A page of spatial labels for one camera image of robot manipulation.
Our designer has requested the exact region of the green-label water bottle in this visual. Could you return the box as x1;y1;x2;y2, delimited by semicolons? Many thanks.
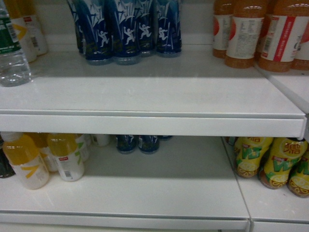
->
0;1;31;87

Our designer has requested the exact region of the white upper metal shelf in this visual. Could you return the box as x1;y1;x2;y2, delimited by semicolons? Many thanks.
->
0;35;308;138

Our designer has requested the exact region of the orange juice bottle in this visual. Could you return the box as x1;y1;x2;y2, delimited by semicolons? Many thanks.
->
225;0;267;69
258;0;309;73

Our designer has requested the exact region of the orange juice bottle front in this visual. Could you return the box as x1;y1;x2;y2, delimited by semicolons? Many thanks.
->
225;0;267;69

